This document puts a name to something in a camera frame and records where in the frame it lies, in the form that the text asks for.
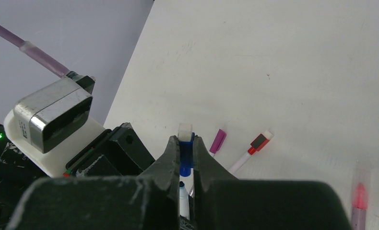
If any pink pen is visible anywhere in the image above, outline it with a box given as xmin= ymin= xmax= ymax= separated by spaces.
xmin=351 ymin=165 xmax=371 ymax=230

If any red pen cap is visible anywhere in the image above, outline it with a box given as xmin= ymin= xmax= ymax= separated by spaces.
xmin=248 ymin=130 xmax=273 ymax=155

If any red white pen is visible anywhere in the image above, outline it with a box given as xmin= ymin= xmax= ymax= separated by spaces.
xmin=189 ymin=130 xmax=275 ymax=197

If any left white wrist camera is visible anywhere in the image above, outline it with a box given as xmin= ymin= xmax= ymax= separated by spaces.
xmin=3 ymin=75 xmax=105 ymax=177

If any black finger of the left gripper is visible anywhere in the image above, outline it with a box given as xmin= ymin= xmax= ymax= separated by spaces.
xmin=64 ymin=123 xmax=155 ymax=177

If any blue white pen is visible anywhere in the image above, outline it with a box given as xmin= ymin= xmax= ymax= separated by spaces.
xmin=179 ymin=181 xmax=190 ymax=220

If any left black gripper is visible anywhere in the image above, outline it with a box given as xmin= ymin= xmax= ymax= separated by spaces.
xmin=0 ymin=124 xmax=47 ymax=230

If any purple pen cap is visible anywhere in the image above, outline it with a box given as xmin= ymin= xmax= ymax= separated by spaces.
xmin=209 ymin=129 xmax=227 ymax=154

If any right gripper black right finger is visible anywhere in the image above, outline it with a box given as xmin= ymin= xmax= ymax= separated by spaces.
xmin=193 ymin=136 xmax=237 ymax=230

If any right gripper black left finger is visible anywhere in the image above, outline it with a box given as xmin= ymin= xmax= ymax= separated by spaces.
xmin=137 ymin=136 xmax=180 ymax=230

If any blue pen cap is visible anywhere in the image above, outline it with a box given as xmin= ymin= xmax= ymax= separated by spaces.
xmin=177 ymin=123 xmax=195 ymax=177

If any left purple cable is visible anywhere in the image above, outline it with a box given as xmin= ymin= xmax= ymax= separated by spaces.
xmin=0 ymin=16 xmax=71 ymax=79

